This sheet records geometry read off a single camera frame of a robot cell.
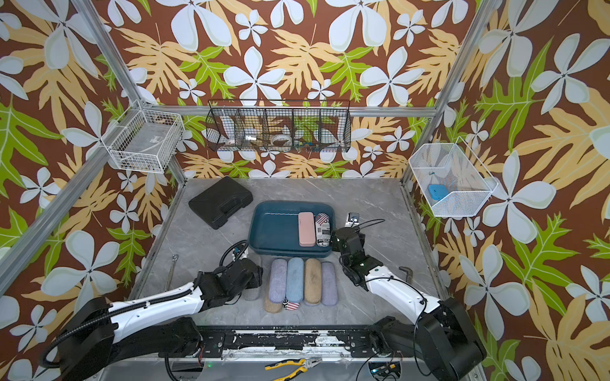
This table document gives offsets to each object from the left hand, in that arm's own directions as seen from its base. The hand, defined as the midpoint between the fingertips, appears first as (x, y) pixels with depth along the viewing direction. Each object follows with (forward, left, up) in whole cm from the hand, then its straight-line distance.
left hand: (260, 269), depth 85 cm
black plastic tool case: (+32, +22, 0) cm, 39 cm away
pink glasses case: (+18, -17, -2) cm, 25 cm away
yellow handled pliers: (-28, -17, -4) cm, 33 cm away
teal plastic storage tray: (+19, -3, -3) cm, 20 cm away
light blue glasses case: (-5, -13, +2) cm, 14 cm away
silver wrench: (+7, +36, -5) cm, 37 cm away
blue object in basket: (+19, -62, +21) cm, 68 cm away
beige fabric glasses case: (-13, -5, -2) cm, 14 cm away
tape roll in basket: (+48, -6, +21) cm, 53 cm away
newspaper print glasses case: (+19, -24, -2) cm, 30 cm away
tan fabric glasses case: (-5, -19, +2) cm, 20 cm away
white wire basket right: (+25, -69, +21) cm, 76 cm away
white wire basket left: (+36, +42, +29) cm, 63 cm away
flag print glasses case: (-12, -11, -3) cm, 16 cm away
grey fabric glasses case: (-9, +1, +1) cm, 9 cm away
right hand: (+12, -30, +7) cm, 33 cm away
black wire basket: (+51, -5, +26) cm, 58 cm away
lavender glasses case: (-7, -25, -3) cm, 26 cm away
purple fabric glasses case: (-5, -7, +2) cm, 9 cm away
